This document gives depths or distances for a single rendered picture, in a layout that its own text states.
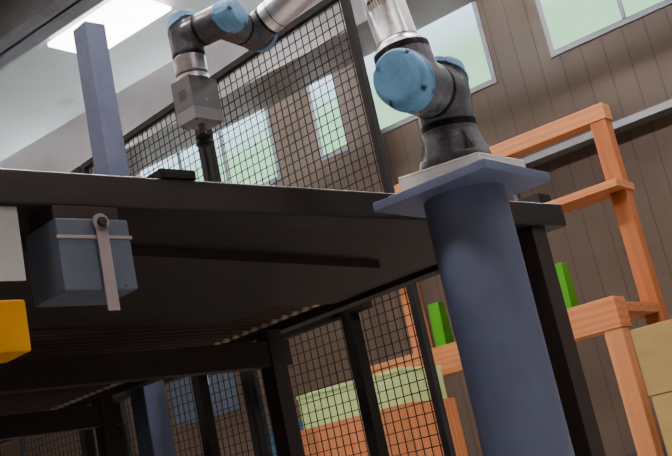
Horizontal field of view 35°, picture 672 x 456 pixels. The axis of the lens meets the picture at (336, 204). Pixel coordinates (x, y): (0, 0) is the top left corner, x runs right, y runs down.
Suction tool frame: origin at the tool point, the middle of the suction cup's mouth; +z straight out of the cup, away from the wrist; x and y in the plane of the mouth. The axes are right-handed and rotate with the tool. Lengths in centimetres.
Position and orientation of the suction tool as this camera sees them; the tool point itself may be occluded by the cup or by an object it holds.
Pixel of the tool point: (205, 144)
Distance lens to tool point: 237.2
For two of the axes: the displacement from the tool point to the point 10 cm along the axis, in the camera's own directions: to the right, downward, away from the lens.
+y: -6.6, -0.6, -7.5
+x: 7.2, -3.2, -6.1
